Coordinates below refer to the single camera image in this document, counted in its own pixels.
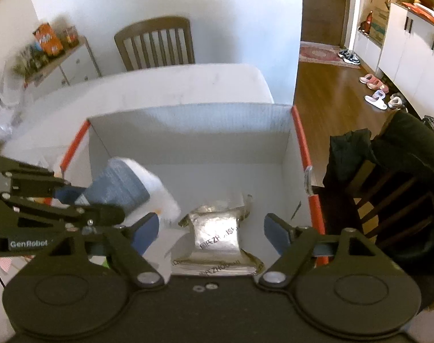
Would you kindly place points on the brown door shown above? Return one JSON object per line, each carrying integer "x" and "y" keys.
{"x": 324, "y": 21}

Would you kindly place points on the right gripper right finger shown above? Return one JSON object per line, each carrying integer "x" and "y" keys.
{"x": 298, "y": 248}

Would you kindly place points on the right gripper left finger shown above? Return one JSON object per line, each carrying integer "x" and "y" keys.
{"x": 124, "y": 248}

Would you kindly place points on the white slippers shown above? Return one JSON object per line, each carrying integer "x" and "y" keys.
{"x": 377, "y": 99}

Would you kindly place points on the red white cardboard box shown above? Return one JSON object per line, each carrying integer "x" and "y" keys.
{"x": 209, "y": 153}

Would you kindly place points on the white drawer cabinet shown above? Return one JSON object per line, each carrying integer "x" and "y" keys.
{"x": 75, "y": 66}

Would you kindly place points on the silver foil snack packet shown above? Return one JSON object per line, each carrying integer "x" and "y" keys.
{"x": 216, "y": 249}

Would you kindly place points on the blue white sock bundle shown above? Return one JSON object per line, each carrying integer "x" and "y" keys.
{"x": 125, "y": 183}

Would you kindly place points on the dark sneakers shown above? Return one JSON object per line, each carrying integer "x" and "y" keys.
{"x": 349, "y": 57}

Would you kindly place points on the patterned door mat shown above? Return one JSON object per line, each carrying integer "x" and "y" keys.
{"x": 323, "y": 54}

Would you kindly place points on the orange snack bag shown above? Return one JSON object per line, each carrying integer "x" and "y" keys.
{"x": 48, "y": 40}

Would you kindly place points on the pink slippers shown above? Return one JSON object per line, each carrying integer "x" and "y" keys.
{"x": 373, "y": 83}

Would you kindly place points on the white shoe cabinet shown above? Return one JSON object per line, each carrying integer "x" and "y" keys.
{"x": 407, "y": 57}

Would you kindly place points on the brown wooden chair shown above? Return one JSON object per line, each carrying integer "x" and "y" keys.
{"x": 158, "y": 42}

